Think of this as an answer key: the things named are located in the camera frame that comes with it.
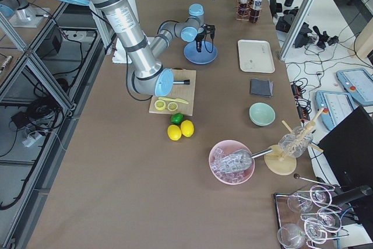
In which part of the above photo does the metal ice scoop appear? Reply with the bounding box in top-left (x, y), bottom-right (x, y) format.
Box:
top-left (226, 148), bottom-right (273, 173)

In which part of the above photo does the black monitor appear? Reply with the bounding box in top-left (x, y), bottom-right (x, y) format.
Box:
top-left (319, 106), bottom-right (372, 188)

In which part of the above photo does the cream plastic tray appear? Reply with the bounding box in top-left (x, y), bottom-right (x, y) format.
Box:
top-left (238, 39), bottom-right (275, 73)

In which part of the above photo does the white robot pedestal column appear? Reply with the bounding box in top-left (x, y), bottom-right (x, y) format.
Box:
top-left (112, 0), bottom-right (139, 64)

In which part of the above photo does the blue plate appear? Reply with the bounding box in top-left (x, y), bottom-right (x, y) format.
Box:
top-left (184, 40), bottom-right (218, 65)

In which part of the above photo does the mint green bowl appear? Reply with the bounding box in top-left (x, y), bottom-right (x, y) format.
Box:
top-left (249, 103), bottom-right (276, 127)

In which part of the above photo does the aluminium frame post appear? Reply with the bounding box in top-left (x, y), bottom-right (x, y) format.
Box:
top-left (279, 0), bottom-right (315, 62)

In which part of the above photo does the copper wire bottle rack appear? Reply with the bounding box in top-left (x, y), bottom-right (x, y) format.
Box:
top-left (235, 0), bottom-right (262, 23)

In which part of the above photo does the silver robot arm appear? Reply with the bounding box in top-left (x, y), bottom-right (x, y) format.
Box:
top-left (59, 0), bottom-right (210, 97)

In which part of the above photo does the clear ice cubes pile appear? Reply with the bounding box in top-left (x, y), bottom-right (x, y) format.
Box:
top-left (211, 148), bottom-right (254, 184)

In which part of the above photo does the pink bowl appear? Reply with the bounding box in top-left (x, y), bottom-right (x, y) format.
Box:
top-left (208, 140), bottom-right (255, 185)

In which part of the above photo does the yellow plastic knife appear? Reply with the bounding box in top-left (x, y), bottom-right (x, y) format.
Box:
top-left (158, 97), bottom-right (189, 104)

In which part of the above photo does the clear glass mug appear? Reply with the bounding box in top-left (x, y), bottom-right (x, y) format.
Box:
top-left (278, 127), bottom-right (313, 158)

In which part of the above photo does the lemon slice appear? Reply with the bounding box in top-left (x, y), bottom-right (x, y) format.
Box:
top-left (154, 100), bottom-right (166, 111)
top-left (167, 101), bottom-right (178, 112)

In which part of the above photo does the grey folded cloth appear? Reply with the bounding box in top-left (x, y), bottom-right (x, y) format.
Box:
top-left (250, 78), bottom-right (273, 98)

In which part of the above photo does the wooden cutting board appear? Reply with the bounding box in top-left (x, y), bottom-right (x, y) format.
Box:
top-left (149, 69), bottom-right (196, 116)

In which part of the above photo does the dark drink bottle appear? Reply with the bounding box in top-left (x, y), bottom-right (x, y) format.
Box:
top-left (237, 0), bottom-right (250, 20)
top-left (249, 0), bottom-right (262, 23)

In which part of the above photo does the wooden mug tree stand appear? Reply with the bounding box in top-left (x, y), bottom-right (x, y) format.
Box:
top-left (264, 108), bottom-right (324, 176)

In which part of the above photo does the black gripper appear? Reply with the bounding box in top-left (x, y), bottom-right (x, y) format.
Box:
top-left (195, 24), bottom-right (216, 52)

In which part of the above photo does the black knife on board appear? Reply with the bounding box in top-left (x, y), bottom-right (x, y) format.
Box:
top-left (173, 79), bottom-right (191, 85)

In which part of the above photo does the blue teach pendant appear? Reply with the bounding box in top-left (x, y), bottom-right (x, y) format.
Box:
top-left (315, 90), bottom-right (357, 131)
top-left (336, 68), bottom-right (373, 106)

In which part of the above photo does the wine glass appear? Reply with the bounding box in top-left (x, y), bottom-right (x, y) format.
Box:
top-left (277, 223), bottom-right (306, 248)
top-left (287, 191), bottom-right (313, 213)
top-left (316, 208), bottom-right (342, 233)
top-left (309, 185), bottom-right (332, 208)

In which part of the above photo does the yellow lemon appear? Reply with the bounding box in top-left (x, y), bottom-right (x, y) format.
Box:
top-left (180, 120), bottom-right (195, 138)
top-left (167, 124), bottom-right (182, 141)

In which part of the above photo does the green lime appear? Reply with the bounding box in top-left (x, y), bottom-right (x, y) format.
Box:
top-left (170, 113), bottom-right (184, 125)

